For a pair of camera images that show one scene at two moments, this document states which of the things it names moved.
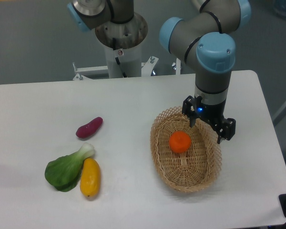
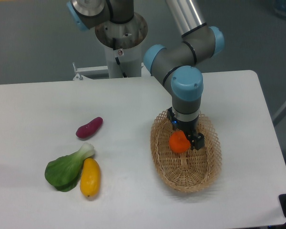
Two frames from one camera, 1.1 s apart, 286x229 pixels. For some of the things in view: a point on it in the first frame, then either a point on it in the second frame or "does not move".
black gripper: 212,115 -> 197,140
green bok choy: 63,173 does not move
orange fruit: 180,141 does not move
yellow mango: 90,178 does not move
